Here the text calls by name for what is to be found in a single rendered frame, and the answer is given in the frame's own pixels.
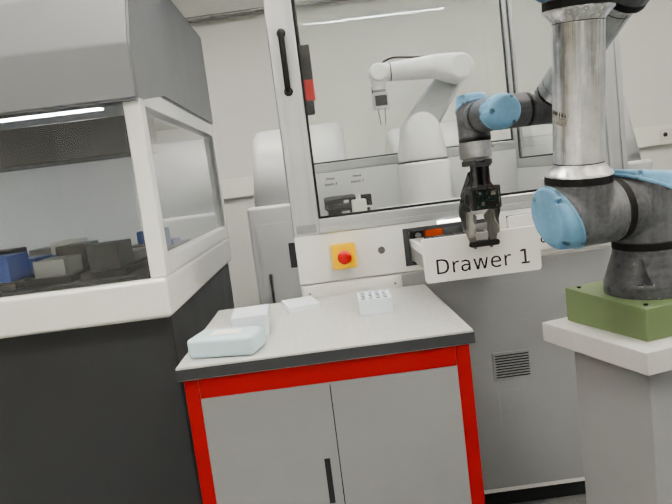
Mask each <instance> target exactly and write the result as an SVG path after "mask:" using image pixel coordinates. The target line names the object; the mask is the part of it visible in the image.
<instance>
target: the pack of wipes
mask: <svg viewBox="0 0 672 504"><path fill-rule="evenodd" d="M266 341H267V339H266V332H265V327H264V326H261V325H259V326H246V327H233V328H219V329H206V330H203V331H202V332H200V333H199V334H197V335H195V336H194V337H192V338H191V339H189V340H188V342H187V346H188V352H189V356H190V358H193V359H196V358H212V357H227V356H243V355H253V354H254V353H255V352H256V351H257V350H259V349H260V348H261V347H262V346H263V345H264V344H265V343H266Z"/></svg>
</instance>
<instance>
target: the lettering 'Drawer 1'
mask: <svg viewBox="0 0 672 504"><path fill-rule="evenodd" d="M521 251H524V259H525V262H522V264H523V263H530V261H527V258H526V248H525V249H521V250H520V252H521ZM495 257H498V258H499V260H496V261H493V259H494V258H495ZM473 260H474V262H475V265H476V268H477V269H479V268H480V262H482V265H483V267H484V268H486V266H487V260H488V257H486V261H485V265H484V263H483V260H482V258H479V264H478V265H477V263H476V260H475V259H473ZM438 261H445V262H446V264H447V269H446V271H444V272H440V273H439V265H438ZM464 261H467V262H468V264H463V265H462V267H461V269H462V270H463V271H468V270H471V265H470V261H469V260H462V262H464ZM499 261H501V258H500V257H499V256H493V257H492V259H491V264H492V266H494V267H500V266H501V264H500V265H497V266H496V265H494V264H493V262H499ZM436 265H437V274H444V273H446V272H448V270H449V263H448V261H447V260H444V259H439V260H436ZM465 265H469V267H468V269H466V270H464V269H463V266H465Z"/></svg>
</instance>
